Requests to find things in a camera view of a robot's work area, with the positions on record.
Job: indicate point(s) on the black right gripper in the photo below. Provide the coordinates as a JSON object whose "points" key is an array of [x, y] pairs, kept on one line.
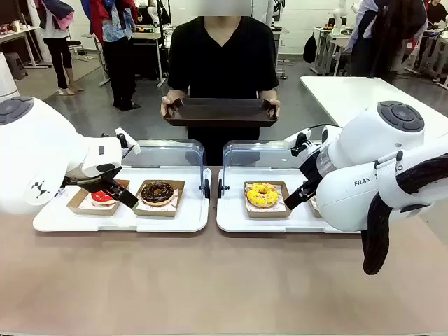
{"points": [[311, 168]]}

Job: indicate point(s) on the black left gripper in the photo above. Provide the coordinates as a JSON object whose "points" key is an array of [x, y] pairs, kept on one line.
{"points": [[112, 176]]}

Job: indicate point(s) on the red glazed donut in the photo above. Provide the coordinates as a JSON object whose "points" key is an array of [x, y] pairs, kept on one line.
{"points": [[75, 204], [99, 197]]}

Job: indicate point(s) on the dark brown serving tray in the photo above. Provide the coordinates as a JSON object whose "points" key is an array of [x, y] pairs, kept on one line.
{"points": [[220, 112]]}

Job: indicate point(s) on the person's right forearm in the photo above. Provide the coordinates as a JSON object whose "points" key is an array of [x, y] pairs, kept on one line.
{"points": [[176, 94]]}

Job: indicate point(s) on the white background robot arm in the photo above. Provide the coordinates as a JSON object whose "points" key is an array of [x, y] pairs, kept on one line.
{"points": [[337, 21], [148, 8]]}

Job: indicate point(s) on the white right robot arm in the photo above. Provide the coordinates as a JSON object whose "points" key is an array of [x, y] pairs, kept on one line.
{"points": [[350, 196]]}

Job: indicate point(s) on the person's left forearm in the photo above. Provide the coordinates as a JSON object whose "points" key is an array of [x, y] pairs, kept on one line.
{"points": [[269, 95]]}

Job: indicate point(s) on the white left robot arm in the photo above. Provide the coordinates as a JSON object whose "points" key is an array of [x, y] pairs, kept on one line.
{"points": [[35, 147]]}

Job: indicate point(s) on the chocolate donut with nuts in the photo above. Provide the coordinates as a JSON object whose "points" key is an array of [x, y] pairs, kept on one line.
{"points": [[150, 196]]}

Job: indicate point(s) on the yellow donut in tray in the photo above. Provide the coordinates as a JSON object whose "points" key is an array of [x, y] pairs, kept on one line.
{"points": [[269, 214]]}

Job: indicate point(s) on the chocolate donut in tray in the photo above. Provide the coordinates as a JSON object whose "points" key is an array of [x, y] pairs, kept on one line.
{"points": [[157, 213]]}

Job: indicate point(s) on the yellow glazed donut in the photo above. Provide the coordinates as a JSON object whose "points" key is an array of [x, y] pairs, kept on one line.
{"points": [[253, 197]]}

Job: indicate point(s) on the person in blue patterned top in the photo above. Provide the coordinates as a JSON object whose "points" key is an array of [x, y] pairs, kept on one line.
{"points": [[119, 63]]}

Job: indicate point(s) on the person in black shirt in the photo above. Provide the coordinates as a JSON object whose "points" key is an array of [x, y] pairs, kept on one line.
{"points": [[224, 59]]}

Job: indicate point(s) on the person in black trousers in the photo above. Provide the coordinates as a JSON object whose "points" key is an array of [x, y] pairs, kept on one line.
{"points": [[57, 49]]}

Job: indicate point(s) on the person's left hand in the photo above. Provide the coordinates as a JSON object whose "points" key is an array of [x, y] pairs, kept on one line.
{"points": [[275, 108]]}

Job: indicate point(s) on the person's right hand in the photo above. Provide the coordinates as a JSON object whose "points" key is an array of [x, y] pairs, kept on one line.
{"points": [[167, 106]]}

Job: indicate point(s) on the white display tray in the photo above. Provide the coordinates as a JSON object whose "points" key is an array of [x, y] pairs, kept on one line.
{"points": [[105, 222], [234, 217]]}

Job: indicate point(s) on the clear plastic display lid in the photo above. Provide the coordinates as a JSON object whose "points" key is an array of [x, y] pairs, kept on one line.
{"points": [[245, 154], [164, 154]]}

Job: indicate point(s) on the large white table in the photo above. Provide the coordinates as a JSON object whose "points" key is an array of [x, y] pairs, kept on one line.
{"points": [[350, 94]]}

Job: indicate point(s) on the black hanging backpack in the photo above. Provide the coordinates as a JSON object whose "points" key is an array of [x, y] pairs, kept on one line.
{"points": [[310, 49]]}

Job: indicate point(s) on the white cylindrical air purifier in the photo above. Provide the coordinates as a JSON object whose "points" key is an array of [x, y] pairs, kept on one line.
{"points": [[7, 77]]}

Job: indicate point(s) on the small grey stool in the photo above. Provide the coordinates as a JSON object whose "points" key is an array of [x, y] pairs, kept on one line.
{"points": [[15, 66]]}

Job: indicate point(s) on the light blue hanging shirt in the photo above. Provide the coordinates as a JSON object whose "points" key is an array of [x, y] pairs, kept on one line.
{"points": [[360, 31]]}

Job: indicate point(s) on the dark hanging coat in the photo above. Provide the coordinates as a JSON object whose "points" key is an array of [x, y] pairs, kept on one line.
{"points": [[395, 35]]}

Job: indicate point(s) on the white desk with cups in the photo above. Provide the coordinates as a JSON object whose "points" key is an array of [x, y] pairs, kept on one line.
{"points": [[14, 33]]}

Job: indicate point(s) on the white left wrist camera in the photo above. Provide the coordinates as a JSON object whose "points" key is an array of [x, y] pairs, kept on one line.
{"points": [[131, 143]]}

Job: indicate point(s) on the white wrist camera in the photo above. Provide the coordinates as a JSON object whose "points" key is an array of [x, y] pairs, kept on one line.
{"points": [[131, 143], [297, 138]]}

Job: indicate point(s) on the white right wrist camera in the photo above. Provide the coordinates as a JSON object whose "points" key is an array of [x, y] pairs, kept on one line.
{"points": [[297, 138]]}

